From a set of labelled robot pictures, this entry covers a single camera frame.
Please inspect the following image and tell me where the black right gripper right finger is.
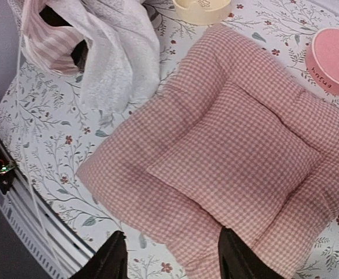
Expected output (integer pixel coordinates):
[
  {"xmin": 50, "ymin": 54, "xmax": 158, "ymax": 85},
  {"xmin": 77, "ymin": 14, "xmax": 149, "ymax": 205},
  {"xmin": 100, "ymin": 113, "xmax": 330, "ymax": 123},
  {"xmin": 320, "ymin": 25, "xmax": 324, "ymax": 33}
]
[{"xmin": 218, "ymin": 227, "xmax": 280, "ymax": 279}]

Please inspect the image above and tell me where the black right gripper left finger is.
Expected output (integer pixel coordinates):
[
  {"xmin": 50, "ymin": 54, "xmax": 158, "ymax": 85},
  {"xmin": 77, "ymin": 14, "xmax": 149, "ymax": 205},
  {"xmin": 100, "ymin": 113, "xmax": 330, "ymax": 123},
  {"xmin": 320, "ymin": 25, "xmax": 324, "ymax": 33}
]
[{"xmin": 75, "ymin": 231, "xmax": 128, "ymax": 279}]

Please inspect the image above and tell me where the pink round pet bowl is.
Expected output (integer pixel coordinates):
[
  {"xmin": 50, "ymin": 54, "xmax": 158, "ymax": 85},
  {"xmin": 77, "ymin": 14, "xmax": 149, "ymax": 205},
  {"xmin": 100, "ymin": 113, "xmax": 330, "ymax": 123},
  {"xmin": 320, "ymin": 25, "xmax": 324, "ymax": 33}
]
[{"xmin": 305, "ymin": 28, "xmax": 339, "ymax": 96}]

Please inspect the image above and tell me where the cream pet bowl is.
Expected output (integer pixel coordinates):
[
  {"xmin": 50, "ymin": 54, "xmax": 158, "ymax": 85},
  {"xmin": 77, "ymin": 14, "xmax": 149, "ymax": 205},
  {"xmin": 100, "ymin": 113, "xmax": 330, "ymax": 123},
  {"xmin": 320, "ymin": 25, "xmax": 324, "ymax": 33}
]
[{"xmin": 173, "ymin": 0, "xmax": 231, "ymax": 26}]

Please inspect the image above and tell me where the pink gingham cushion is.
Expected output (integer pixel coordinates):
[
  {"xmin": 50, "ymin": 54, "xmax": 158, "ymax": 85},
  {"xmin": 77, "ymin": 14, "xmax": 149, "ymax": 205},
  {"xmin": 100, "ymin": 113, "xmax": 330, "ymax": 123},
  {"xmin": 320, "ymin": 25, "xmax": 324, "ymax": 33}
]
[{"xmin": 77, "ymin": 24, "xmax": 339, "ymax": 278}]

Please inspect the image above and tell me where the floral tablecloth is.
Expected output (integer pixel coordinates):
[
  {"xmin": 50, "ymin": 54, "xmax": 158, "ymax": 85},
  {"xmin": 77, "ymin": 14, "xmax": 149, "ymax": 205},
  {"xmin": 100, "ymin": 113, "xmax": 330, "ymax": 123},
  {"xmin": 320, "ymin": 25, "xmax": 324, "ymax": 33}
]
[{"xmin": 0, "ymin": 1, "xmax": 339, "ymax": 278}]

